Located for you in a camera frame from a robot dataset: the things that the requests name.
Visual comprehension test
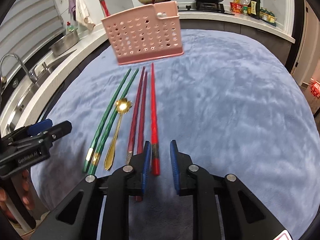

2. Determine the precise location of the green chopstick left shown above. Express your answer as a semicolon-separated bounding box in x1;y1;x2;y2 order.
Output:
82;68;132;173

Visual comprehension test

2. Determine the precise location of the chrome sink faucet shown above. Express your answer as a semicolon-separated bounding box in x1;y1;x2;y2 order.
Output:
1;53;39;87

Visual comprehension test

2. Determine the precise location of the white hanging towel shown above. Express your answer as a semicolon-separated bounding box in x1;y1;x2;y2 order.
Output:
75;0;95;31

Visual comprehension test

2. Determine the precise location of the clear plastic bottle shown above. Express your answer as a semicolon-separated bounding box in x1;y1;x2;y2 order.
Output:
242;0;251;15

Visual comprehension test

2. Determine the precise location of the pink perforated utensil holder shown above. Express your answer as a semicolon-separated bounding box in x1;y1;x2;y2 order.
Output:
101;1;184;65

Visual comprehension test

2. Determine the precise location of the green dish soap bottle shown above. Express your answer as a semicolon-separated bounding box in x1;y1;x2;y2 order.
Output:
66;22;74;33

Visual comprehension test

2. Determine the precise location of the dark soy sauce bottle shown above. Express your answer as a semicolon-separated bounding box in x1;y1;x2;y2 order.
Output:
250;0;260;20

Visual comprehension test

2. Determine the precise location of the dark red chopstick silver band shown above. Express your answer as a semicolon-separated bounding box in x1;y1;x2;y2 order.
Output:
126;67;145;165

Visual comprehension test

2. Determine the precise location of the bright red chopstick gold band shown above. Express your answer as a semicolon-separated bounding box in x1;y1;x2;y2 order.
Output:
151;63;161;176

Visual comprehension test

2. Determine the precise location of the red chopstick black band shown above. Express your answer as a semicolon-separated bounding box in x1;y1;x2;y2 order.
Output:
99;0;110;17

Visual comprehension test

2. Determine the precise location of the steel pot by sink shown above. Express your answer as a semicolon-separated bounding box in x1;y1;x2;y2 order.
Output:
50;30;80;57

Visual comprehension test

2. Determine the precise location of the gold flower spoon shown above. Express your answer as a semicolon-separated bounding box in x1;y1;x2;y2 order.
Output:
104;98;132;170

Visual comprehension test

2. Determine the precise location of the red floor sign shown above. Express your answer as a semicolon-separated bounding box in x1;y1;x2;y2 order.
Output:
310;81;320;99

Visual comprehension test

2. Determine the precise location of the purple hanging cloth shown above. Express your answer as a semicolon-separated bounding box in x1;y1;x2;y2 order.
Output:
68;0;76;21

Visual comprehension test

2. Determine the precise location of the black gas stove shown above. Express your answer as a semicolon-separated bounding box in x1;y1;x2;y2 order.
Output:
177;2;234;15

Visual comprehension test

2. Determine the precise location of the dark red chopstick plain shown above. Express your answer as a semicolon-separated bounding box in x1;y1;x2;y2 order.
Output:
137;72;148;193

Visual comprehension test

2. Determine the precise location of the red seasoning packet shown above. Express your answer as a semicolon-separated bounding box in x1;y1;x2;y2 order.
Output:
230;2;243;14

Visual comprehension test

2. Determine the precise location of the blue fleece table cloth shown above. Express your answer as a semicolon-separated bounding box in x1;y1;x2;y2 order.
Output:
31;29;319;239

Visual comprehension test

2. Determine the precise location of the tray of small jars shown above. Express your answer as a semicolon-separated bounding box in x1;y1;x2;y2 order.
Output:
260;8;277;27

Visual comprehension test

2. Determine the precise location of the person's left hand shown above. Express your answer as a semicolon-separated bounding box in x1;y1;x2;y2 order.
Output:
1;170;35;217

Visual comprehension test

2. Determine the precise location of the white green ceramic spoon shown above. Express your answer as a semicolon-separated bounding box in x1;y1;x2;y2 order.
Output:
157;12;167;19

